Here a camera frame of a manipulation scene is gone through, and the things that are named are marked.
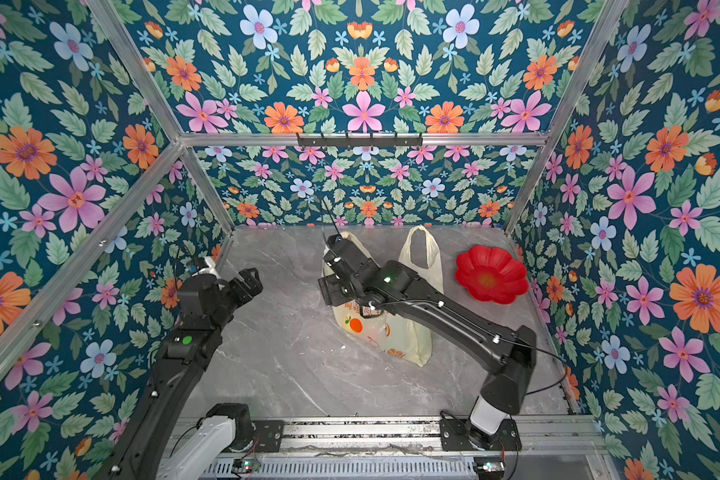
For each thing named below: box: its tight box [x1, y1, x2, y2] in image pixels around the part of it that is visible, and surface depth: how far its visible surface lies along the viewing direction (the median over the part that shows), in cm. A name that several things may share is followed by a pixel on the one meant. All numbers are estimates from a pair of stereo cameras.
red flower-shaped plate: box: [455, 245, 529, 304], surface depth 109 cm
